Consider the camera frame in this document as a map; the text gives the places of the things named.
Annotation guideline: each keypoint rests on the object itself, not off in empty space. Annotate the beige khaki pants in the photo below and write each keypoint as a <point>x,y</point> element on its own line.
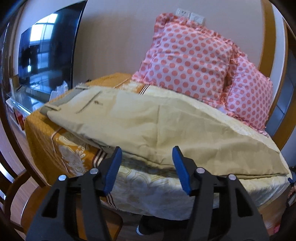
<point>147,128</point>

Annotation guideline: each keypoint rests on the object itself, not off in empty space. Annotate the white TV cabinet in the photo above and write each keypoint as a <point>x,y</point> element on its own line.
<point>22,102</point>

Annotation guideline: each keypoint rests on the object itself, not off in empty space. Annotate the yellow orange patterned bedspread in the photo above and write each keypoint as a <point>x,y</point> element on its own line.
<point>140,188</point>

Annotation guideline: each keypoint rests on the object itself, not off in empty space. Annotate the black flat-screen television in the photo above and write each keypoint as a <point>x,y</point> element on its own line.
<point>46,50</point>

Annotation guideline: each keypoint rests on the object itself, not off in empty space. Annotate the dark wooden chair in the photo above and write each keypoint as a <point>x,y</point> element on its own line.
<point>22,188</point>

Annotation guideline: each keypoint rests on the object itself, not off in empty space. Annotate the small pink polka-dot pillow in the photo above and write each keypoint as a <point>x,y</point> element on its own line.
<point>247,95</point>

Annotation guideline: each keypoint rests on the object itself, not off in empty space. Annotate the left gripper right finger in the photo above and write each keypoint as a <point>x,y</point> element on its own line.
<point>222,209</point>

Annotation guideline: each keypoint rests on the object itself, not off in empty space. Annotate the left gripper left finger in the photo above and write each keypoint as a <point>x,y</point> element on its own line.
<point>73,205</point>

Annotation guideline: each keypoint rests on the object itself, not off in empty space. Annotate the wooden door frame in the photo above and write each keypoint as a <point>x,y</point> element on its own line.
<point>278,63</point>

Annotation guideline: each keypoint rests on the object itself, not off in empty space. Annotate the white wall socket plate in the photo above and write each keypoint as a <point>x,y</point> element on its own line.
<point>191,16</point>

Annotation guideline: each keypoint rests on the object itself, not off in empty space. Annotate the large pink polka-dot pillow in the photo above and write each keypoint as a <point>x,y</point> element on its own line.
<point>187,58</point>

